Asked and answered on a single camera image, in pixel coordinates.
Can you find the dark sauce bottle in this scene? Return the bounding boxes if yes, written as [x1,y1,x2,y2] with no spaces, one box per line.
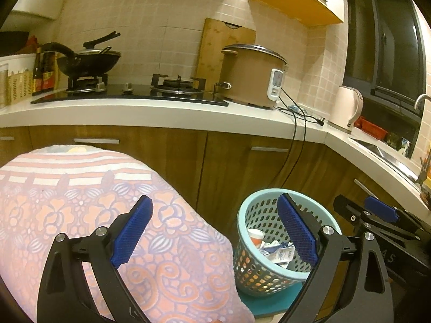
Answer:
[42,51,58,92]
[32,49,44,95]

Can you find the wok lid with black handle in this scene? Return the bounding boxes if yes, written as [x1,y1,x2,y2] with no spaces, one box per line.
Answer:
[74,32,121,58]

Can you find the beige slotted holder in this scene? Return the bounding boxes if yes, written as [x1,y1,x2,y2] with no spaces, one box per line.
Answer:
[7,72,36,106]

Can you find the wooden kitchen cabinet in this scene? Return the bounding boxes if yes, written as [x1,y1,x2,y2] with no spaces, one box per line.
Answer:
[0,124,431,276]

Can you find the light blue plastic basket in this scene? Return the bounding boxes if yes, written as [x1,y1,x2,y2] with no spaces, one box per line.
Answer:
[234,188,342,298]

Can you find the wooden cutting board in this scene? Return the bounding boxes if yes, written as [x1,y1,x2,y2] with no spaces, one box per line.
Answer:
[196,18,257,82]

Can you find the black wok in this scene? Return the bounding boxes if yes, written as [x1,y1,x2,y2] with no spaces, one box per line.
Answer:
[40,41,122,78]

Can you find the black power cable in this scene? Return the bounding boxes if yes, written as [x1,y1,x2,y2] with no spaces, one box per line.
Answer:
[277,104,326,127]
[265,87,308,194]

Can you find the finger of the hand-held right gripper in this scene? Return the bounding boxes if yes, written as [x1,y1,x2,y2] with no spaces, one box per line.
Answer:
[365,196,431,239]
[333,194,416,237]

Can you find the steel sink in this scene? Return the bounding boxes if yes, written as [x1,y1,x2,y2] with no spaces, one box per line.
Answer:
[349,136,423,183]

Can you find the dark window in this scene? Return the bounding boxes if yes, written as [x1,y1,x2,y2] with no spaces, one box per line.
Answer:
[343,0,429,157]

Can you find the white electric kettle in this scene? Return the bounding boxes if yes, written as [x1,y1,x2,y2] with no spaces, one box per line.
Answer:
[328,86,364,134]

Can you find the white blue carton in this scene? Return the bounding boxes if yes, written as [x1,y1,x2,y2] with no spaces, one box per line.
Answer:
[259,240,297,270]

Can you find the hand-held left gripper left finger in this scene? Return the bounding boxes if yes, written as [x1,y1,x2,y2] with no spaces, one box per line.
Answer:
[36,195,154,323]

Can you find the white paper cup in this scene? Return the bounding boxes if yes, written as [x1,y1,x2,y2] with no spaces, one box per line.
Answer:
[247,228,265,247]

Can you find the white round container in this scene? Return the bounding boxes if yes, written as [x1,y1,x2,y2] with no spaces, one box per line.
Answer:
[0,53,37,75]

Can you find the steel faucet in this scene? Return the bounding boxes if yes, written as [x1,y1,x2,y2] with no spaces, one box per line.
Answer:
[413,94,431,191]

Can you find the pink patterned cloth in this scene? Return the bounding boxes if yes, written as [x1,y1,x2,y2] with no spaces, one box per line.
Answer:
[0,145,256,323]

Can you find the red dish rack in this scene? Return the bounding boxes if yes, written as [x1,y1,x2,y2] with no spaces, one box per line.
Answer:
[353,116,388,139]

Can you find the black gas hob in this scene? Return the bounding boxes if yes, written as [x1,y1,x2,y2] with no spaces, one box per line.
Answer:
[30,73,230,107]

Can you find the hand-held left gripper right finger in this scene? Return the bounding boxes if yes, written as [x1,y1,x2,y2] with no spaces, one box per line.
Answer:
[277,193,394,323]

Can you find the brown rice cooker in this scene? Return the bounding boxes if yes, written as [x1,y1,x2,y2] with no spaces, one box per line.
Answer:
[214,44,288,110]

